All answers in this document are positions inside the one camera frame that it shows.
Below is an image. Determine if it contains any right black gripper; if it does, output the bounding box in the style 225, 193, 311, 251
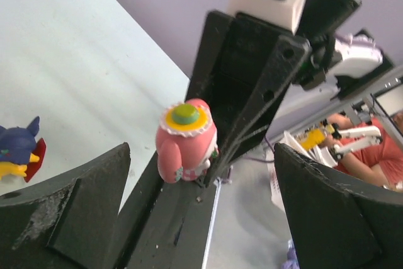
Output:
184, 0, 363, 188

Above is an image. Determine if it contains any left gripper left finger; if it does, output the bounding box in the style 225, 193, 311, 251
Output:
1, 143, 130, 268

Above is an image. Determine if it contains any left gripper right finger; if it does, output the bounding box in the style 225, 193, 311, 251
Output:
275, 144, 402, 268

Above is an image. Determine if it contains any yellow mouse navy-hood figurine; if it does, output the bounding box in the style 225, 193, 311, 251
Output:
1, 116, 47, 183

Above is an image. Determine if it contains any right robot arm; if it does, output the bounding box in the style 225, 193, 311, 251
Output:
186, 0, 392, 188

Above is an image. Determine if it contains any purple bunny figurine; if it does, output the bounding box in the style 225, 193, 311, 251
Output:
281, 239, 300, 269

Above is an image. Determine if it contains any person in red shirt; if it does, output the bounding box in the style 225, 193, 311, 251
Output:
321, 113, 402, 189

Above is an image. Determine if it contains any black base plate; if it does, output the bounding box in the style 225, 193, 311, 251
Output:
115, 156, 220, 268

